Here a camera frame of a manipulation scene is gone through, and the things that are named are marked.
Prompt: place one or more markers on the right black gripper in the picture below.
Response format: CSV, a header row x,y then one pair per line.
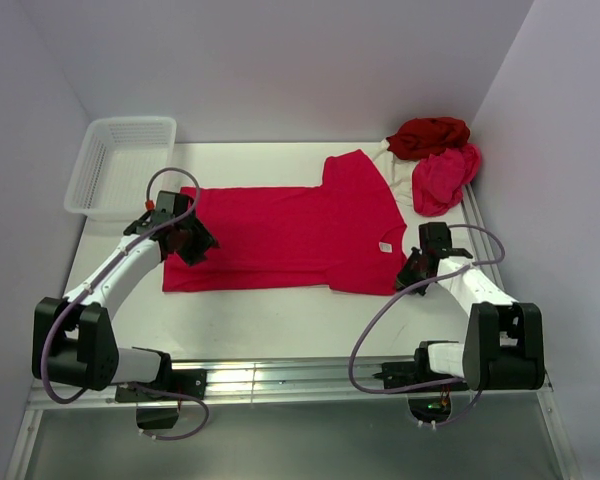
x,y
404,279

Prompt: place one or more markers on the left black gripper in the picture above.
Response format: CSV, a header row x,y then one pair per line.
x,y
204,241

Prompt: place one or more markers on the bright red t-shirt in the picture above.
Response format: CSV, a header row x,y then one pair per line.
x,y
345,234

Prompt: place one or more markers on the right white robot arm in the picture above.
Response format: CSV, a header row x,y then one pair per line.
x,y
503,347

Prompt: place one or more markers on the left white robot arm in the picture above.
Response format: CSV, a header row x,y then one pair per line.
x,y
74,342

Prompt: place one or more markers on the pink t-shirt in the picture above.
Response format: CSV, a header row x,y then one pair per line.
x,y
438,181

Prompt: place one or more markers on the white t-shirt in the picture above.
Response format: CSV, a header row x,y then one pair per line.
x,y
396,172

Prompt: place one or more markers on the white plastic mesh basket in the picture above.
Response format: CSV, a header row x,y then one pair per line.
x,y
117,158

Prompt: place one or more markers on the dark red t-shirt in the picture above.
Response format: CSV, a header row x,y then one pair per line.
x,y
420,137

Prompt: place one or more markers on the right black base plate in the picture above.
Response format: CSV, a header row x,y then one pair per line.
x,y
398,377

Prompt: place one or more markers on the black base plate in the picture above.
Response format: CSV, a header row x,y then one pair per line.
x,y
398,377
190,382

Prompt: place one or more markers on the aluminium mounting rail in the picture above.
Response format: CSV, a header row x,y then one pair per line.
x,y
256,382

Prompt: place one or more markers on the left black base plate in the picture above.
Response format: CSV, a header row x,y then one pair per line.
x,y
190,382

